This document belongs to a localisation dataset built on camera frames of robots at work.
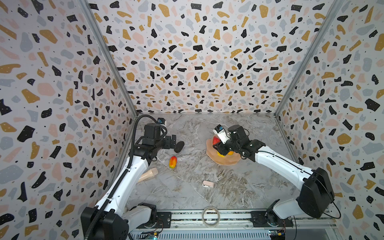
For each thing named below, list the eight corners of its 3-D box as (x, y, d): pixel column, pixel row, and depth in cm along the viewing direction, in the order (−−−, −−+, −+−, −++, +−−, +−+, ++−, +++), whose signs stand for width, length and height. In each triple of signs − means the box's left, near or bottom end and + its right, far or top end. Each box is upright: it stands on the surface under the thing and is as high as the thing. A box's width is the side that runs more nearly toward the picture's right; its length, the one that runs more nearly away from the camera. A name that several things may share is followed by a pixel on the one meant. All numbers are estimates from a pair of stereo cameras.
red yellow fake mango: (169, 169, 94) (168, 166, 91) (170, 159, 98) (169, 156, 95) (176, 169, 94) (175, 166, 91) (177, 159, 98) (176, 156, 95)
